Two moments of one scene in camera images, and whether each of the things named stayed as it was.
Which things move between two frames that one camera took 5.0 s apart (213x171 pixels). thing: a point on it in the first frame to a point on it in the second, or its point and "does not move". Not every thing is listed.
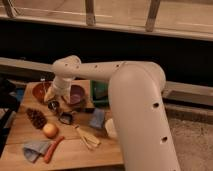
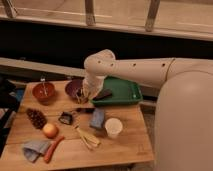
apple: (50, 130) does not move
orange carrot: (52, 148) does not move
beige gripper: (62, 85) to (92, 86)
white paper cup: (110, 128) does not move
